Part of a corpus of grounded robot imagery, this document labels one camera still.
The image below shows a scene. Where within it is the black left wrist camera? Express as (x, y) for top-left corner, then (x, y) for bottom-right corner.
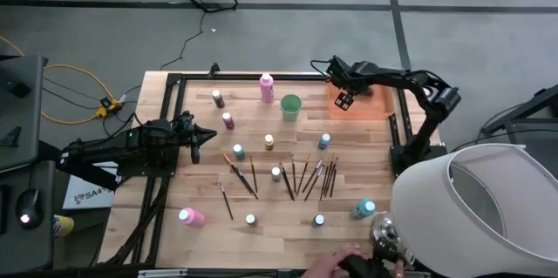
(186, 121), (204, 143)

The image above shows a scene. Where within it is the silver table bracket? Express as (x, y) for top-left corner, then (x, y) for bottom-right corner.
(137, 268), (189, 278)

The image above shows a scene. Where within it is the black triangular desk stand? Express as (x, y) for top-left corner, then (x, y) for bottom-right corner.
(0, 125), (23, 148)

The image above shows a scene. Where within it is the black side table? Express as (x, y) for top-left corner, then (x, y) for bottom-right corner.
(479, 84), (558, 170)

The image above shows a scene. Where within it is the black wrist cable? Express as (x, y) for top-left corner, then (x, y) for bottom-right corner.
(310, 58), (331, 78)
(172, 110), (196, 125)

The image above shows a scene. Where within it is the small maroon paint bottle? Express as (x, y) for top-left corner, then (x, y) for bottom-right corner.
(211, 89), (226, 110)

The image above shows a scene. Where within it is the yellow power plug block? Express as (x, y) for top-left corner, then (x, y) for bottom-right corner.
(94, 97), (123, 119)

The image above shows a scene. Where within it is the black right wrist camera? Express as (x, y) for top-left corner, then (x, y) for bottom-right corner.
(326, 55), (346, 84)

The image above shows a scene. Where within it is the small black desk device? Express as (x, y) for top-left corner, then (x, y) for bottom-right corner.
(4, 78), (32, 99)

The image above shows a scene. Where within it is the yellow can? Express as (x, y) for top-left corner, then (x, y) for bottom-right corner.
(52, 214), (75, 238)

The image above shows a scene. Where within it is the white printed box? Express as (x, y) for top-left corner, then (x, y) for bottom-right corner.
(62, 159), (119, 211)

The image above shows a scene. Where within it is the black computer mouse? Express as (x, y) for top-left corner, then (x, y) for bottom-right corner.
(15, 188), (44, 230)

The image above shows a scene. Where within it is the large pink paint bottle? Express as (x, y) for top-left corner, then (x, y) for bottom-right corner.
(259, 72), (276, 104)
(177, 207), (207, 228)

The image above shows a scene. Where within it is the black fan cable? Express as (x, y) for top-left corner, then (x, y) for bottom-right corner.
(159, 10), (207, 71)

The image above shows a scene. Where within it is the grey side desk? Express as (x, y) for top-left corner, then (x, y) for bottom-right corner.
(0, 53), (50, 173)
(0, 159), (57, 273)

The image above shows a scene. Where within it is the chrome lamp base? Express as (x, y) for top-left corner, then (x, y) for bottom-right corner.
(368, 210), (415, 266)

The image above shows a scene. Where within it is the white lampshade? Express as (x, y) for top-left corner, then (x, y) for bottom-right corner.
(389, 142), (558, 278)

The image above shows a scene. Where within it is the black handheld object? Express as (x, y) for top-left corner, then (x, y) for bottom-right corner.
(337, 251), (396, 278)

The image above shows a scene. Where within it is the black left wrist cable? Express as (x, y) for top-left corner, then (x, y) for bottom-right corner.
(172, 110), (196, 125)

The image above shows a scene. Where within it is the large teal paint bottle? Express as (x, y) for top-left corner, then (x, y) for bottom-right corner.
(350, 199), (377, 220)

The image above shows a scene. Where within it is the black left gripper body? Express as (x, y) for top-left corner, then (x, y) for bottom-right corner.
(174, 112), (201, 165)

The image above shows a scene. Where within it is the pale green plastic cup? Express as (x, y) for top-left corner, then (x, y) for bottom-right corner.
(280, 93), (303, 123)

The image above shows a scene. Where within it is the black floor cable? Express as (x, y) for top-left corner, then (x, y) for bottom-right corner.
(41, 75), (145, 139)

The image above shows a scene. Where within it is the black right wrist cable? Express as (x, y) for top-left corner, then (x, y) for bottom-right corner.
(310, 58), (331, 78)

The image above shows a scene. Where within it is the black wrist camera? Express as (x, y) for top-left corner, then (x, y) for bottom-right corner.
(326, 55), (346, 84)
(186, 121), (204, 143)

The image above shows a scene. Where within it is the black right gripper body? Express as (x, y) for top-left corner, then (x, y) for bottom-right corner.
(342, 60), (377, 98)

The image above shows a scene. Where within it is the orange-bristled dark paintbrush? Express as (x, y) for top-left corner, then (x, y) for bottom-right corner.
(222, 153), (254, 195)

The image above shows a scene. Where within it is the yellow extension cable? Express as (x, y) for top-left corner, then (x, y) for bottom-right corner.
(0, 35), (121, 125)

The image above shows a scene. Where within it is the orange translucent plastic bin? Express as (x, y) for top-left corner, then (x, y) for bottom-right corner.
(327, 80), (396, 121)

